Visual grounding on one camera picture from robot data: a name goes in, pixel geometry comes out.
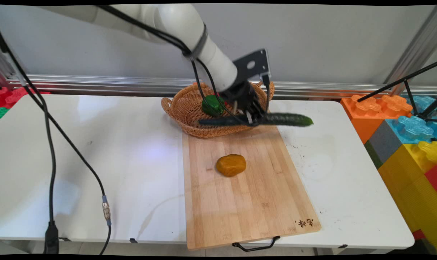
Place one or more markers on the dark green cucumber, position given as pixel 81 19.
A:
pixel 294 119

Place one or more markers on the red toy building block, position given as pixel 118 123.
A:
pixel 433 177
pixel 12 96

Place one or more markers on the black tripod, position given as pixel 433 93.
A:
pixel 408 85

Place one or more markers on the woven wicker basket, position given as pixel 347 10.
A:
pixel 184 112

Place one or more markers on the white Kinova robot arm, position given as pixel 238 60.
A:
pixel 175 21

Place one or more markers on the grey toy building block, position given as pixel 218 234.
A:
pixel 384 142

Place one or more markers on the green bell pepper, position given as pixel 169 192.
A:
pixel 212 105

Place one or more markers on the green toy building block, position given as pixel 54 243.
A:
pixel 2 113

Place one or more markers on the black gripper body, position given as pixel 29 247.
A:
pixel 240 95

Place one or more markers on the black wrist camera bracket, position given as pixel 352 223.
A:
pixel 256 64

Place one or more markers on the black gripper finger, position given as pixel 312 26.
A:
pixel 260 112
pixel 251 116

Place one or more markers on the blue toy building block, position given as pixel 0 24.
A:
pixel 424 103
pixel 410 128

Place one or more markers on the horizontal aluminium rail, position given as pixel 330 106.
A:
pixel 113 83

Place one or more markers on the slanted aluminium post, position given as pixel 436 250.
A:
pixel 417 47

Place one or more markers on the orange toy building block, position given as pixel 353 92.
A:
pixel 363 112

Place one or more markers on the orange-yellow potato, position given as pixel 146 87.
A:
pixel 231 165

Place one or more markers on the yellow toy building block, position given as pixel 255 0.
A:
pixel 410 180

